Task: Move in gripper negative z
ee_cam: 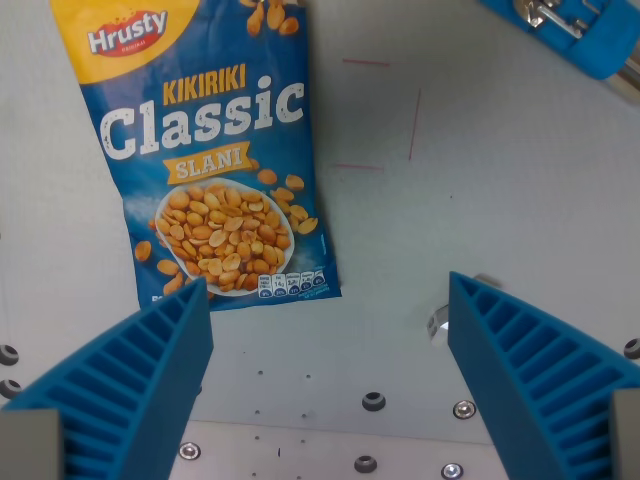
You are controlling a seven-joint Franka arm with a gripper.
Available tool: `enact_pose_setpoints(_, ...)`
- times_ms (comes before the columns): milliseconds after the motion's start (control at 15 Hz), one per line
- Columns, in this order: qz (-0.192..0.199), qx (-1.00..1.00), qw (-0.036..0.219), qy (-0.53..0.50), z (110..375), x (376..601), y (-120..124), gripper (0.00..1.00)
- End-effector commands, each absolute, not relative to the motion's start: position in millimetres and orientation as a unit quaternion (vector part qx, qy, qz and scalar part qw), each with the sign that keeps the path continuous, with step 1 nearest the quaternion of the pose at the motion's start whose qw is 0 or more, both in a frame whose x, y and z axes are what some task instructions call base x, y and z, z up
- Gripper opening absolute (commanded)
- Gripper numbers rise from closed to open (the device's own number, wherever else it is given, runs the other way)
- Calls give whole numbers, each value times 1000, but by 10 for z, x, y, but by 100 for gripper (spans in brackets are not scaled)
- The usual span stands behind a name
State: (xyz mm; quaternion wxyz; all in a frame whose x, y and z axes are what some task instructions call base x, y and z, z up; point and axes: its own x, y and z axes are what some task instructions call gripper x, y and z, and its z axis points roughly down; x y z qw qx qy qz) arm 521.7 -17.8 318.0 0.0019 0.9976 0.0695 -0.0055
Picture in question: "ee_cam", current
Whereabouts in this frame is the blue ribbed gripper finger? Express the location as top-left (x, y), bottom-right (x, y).
top-left (0, 276), bottom-right (216, 480)
top-left (446, 270), bottom-right (640, 480)

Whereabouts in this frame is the blue tool with metal parts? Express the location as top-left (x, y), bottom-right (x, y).
top-left (474, 0), bottom-right (640, 105)

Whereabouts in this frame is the small silver metal block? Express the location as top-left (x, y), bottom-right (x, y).
top-left (426, 272), bottom-right (503, 349)

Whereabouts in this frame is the blue Hrusty peanut bag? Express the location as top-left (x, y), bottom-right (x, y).
top-left (48, 0), bottom-right (344, 313)

